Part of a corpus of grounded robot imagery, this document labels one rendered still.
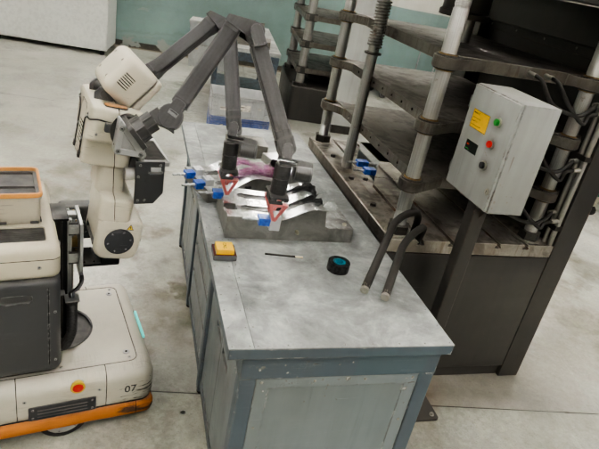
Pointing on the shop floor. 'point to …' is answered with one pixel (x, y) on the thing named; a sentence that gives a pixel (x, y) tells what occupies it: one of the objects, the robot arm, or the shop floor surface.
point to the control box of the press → (491, 176)
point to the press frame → (564, 240)
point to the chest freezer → (61, 21)
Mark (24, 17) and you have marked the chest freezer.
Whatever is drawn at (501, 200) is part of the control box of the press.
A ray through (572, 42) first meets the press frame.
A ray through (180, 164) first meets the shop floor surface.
